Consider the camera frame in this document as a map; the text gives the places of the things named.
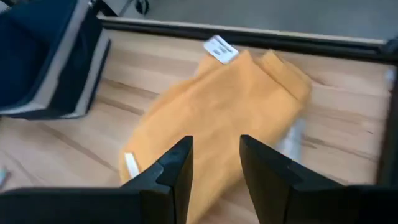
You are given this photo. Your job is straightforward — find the navy blue fabric basket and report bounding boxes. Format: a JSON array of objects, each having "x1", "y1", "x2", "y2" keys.
[{"x1": 0, "y1": 0, "x2": 112, "y2": 121}]

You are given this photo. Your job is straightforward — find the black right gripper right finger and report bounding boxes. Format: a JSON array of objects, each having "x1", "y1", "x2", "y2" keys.
[{"x1": 239, "y1": 134, "x2": 398, "y2": 224}]

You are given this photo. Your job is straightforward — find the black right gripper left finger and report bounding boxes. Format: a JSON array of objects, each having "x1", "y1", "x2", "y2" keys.
[{"x1": 0, "y1": 135, "x2": 194, "y2": 224}]

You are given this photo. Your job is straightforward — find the mustard yellow towel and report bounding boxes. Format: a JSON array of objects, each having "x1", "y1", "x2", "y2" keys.
[{"x1": 118, "y1": 34, "x2": 313, "y2": 224}]

